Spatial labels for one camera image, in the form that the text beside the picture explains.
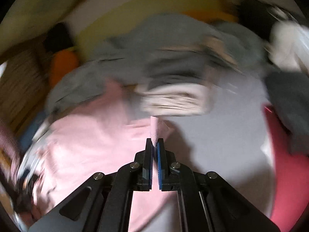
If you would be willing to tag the folded cream garment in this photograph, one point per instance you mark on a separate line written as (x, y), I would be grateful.
(181, 99)

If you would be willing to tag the grey-green blanket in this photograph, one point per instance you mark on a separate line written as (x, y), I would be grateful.
(165, 36)

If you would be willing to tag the light grey bed sheet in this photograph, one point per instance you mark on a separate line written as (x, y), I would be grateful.
(231, 139)

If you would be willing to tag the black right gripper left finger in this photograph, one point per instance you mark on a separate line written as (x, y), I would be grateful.
(145, 160)

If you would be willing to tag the woven rattan headboard panel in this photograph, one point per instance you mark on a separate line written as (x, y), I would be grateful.
(23, 92)

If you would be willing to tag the checkered maroon cloth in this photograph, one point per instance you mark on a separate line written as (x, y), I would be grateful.
(10, 153)

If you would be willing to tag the orange pillow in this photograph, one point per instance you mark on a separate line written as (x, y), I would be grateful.
(62, 63)

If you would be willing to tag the red object at bedside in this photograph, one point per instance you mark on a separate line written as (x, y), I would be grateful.
(290, 205)

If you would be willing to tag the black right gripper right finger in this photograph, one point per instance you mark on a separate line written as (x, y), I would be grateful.
(164, 160)

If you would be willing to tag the dark grey garment right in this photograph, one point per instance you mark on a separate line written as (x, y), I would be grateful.
(288, 93)

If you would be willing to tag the pink printed t-shirt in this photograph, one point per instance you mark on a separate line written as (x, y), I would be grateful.
(98, 136)

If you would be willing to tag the folded dark grey garment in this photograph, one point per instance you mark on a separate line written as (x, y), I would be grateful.
(192, 69)

